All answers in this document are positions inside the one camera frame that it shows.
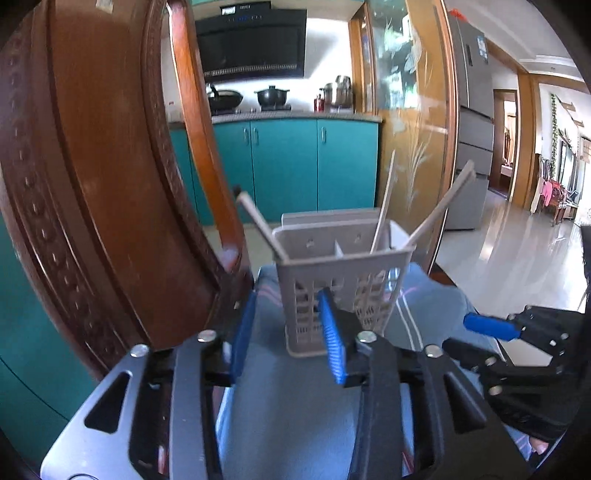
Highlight hanging green vine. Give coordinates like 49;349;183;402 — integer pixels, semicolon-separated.
549;93;562;172

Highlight beige chopstick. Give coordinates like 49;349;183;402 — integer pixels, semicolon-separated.
406;159;476;247

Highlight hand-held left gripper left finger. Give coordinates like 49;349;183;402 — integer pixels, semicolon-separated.
41;291;258;480

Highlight grey plastic utensil holder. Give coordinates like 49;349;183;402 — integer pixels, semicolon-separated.
271;208;416;359

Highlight black wok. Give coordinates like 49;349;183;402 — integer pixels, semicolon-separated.
207;84;244;112

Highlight teal kitchen cabinets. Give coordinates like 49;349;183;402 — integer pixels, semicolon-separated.
0;115;384;462

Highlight steel kettle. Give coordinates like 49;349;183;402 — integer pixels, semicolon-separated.
322;75;354;110

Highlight etched glass sliding door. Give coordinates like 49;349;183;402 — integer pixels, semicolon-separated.
348;0;460;273

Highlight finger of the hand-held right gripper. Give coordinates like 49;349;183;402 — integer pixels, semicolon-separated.
464;306;570;356
442;339;548;398

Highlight cream chopstick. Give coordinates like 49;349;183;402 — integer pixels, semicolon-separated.
236;192;288;267

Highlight grey refrigerator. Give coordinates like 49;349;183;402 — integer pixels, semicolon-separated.
445;9;493;232

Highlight black range hood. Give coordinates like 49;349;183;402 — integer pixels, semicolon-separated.
195;1;308;85

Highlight wooden chair back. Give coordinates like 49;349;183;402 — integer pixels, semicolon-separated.
0;0;256;382

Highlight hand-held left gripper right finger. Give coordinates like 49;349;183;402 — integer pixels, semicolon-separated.
318;288;533;480

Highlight black cooking pot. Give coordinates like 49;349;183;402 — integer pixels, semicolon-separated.
255;85;290;112

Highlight white chopstick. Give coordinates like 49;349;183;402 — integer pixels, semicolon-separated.
429;168;463;217

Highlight thin light wooden chopstick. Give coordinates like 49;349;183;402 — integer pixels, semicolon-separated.
369;150;397;254

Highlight gas stove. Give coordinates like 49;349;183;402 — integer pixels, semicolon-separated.
211;105;293;114

